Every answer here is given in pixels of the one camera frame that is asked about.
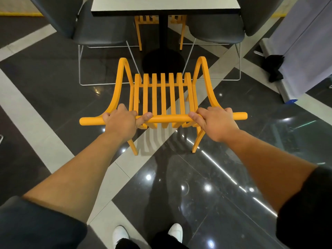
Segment person's right hand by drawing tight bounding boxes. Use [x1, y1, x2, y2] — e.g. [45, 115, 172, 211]
[188, 106, 240, 143]

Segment person's left hand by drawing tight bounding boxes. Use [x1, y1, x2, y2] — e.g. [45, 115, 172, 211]
[102, 103, 154, 143]

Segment orange slatted wooden chair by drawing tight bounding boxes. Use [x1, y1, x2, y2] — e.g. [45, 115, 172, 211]
[79, 56, 248, 156]

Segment person's right forearm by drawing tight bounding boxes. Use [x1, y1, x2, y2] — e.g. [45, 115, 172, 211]
[223, 129, 319, 213]

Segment person's left forearm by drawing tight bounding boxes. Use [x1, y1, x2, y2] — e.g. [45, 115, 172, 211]
[22, 128, 136, 224]

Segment black cloth bag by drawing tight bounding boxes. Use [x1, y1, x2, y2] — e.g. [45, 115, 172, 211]
[261, 54, 285, 83]

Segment grey chair with white legs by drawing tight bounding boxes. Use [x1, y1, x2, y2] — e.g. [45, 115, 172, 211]
[178, 0, 286, 82]
[28, 0, 142, 87]

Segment person's white right shoe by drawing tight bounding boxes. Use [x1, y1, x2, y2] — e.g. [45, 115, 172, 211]
[168, 223, 183, 244]

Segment person's white shoe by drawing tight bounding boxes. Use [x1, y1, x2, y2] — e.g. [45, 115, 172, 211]
[168, 223, 183, 244]
[112, 225, 130, 249]

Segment person's white left shoe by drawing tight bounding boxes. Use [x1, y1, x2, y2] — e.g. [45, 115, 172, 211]
[112, 225, 130, 249]

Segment person's black trousers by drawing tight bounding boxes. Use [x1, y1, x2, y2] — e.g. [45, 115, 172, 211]
[115, 230, 190, 249]

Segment white roll-up banner stand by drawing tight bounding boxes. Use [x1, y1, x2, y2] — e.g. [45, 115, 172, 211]
[259, 0, 332, 105]

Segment person's dark right sleeve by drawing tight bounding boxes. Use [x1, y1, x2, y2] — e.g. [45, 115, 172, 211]
[275, 164, 332, 249]

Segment person's dark sleeve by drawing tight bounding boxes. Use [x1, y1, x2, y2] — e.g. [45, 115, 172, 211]
[275, 164, 332, 249]
[0, 196, 88, 249]

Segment person's dark left sleeve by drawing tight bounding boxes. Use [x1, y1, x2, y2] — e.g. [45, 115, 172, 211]
[0, 196, 88, 249]

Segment white table with black pedestal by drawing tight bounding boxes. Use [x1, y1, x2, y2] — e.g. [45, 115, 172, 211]
[90, 0, 241, 77]

